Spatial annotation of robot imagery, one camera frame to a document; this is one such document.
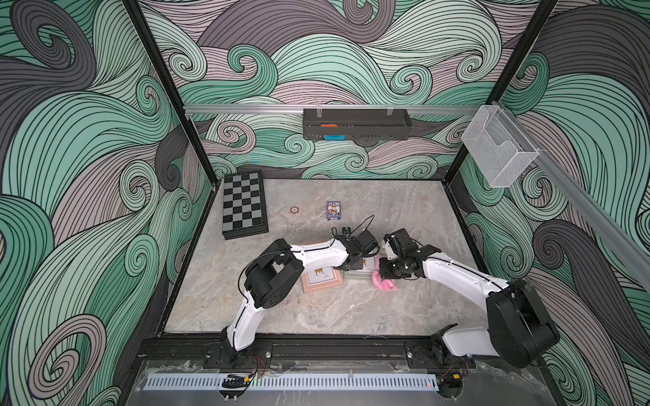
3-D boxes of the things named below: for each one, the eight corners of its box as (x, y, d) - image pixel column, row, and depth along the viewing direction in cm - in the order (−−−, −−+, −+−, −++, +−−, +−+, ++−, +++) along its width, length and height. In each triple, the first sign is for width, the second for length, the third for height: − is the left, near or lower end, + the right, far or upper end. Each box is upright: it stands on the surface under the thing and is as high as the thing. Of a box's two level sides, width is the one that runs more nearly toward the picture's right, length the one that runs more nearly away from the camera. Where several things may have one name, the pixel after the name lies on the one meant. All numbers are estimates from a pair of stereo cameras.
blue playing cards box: (327, 220, 108) (327, 217, 106) (326, 204, 114) (326, 200, 113) (341, 220, 108) (341, 217, 106) (340, 204, 114) (340, 200, 113)
